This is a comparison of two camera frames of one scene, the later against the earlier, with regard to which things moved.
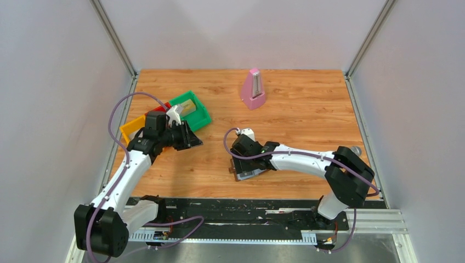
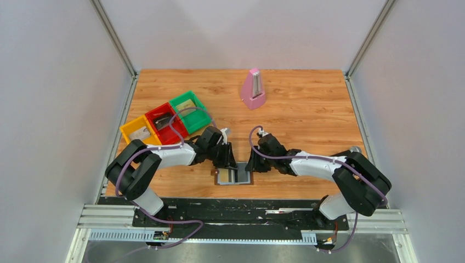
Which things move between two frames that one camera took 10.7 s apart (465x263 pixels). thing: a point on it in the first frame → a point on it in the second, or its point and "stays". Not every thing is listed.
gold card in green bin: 187,107 stays
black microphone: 356,149 stays
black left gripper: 185,134 → 225,155
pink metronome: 253,94 stays
